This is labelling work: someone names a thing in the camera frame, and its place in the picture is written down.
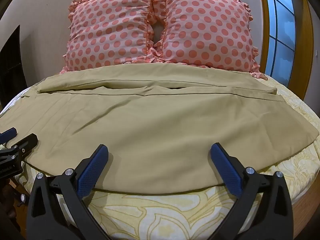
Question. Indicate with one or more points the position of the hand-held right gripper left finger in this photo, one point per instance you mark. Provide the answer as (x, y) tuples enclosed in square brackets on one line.
[(92, 172)]

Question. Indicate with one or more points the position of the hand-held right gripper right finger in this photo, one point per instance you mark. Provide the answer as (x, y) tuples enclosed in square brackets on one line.
[(225, 172)]

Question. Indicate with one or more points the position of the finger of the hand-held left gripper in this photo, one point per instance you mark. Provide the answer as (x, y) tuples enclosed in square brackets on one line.
[(26, 143), (7, 134)]

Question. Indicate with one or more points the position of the tan blanket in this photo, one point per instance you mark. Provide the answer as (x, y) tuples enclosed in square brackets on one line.
[(160, 130)]

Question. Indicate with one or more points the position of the yellow floral bed sheet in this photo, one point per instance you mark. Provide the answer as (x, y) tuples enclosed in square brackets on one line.
[(175, 215)]

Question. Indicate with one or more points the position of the dark wooden furniture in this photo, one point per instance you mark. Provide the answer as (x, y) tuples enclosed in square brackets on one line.
[(11, 65)]

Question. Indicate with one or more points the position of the pink polka dot pillow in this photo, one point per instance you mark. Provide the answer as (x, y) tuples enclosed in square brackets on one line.
[(207, 27), (110, 30)]

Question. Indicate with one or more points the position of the window with wooden frame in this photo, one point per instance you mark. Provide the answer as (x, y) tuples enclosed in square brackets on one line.
[(281, 30)]

